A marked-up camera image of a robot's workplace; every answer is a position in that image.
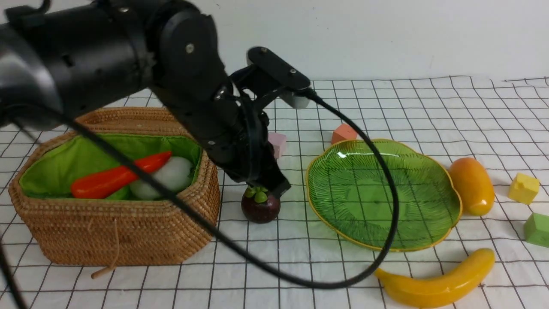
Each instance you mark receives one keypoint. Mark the white toy radish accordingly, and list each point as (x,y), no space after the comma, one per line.
(176,175)

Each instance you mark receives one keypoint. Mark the orange toy carrot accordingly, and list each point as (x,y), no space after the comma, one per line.
(103,184)

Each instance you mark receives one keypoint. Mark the woven basket lid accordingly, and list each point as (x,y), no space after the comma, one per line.
(134,120)

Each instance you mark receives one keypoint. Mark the yellow foam cube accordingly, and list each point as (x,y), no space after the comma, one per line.
(523,189)

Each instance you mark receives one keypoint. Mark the yellow toy banana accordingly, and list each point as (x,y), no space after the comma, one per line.
(443,290)

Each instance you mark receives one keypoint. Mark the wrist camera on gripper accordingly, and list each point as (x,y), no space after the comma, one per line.
(282,79)

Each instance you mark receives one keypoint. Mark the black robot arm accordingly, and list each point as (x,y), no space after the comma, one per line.
(81,59)

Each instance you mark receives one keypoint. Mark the green leaf-shaped glass plate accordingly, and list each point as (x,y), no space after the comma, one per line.
(349,192)

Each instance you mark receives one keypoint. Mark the dark purple toy mangosteen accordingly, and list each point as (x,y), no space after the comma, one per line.
(259,205)

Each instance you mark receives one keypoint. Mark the green foam cube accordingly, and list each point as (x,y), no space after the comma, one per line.
(536,230)

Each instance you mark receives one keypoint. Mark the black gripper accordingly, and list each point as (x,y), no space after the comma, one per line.
(236,141)

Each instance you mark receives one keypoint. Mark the orange foam cube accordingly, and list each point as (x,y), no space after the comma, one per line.
(343,132)

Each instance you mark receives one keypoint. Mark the pink foam cube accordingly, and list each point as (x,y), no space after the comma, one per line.
(279,142)

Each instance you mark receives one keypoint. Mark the white grid tablecloth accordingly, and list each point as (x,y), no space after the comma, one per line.
(504,125)

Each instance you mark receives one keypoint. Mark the woven basket with green lining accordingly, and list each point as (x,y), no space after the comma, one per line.
(105,233)

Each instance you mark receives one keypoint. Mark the orange toy mango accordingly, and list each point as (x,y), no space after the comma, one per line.
(474,186)

